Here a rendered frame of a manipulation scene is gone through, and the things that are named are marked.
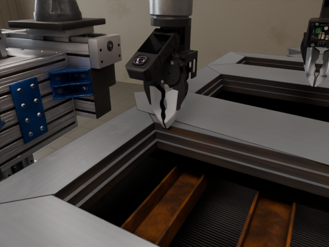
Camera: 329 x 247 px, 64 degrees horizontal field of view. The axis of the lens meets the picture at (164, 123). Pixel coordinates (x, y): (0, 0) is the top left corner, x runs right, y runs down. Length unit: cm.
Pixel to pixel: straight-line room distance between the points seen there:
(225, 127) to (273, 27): 267
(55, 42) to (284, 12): 256
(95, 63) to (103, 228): 62
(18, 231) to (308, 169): 43
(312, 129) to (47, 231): 50
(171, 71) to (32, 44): 65
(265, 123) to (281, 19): 261
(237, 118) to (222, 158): 12
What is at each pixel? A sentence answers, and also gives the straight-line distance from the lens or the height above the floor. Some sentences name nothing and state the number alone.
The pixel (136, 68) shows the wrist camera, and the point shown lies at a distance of 42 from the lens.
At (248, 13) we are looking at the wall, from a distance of 318.
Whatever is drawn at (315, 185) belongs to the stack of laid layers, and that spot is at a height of 83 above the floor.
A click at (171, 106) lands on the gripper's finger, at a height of 92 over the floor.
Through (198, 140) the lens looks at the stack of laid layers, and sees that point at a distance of 53.
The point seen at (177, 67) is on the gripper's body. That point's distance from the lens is 48.
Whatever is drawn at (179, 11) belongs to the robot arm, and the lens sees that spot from 47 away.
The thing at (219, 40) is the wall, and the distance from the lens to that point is 326.
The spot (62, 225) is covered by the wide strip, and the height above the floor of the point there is 87.
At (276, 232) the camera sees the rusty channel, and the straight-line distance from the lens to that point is 62.
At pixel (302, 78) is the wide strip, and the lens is 98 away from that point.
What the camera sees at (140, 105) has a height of 87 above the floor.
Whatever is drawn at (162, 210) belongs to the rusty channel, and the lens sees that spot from 62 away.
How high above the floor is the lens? 111
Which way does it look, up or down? 26 degrees down
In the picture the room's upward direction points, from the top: straight up
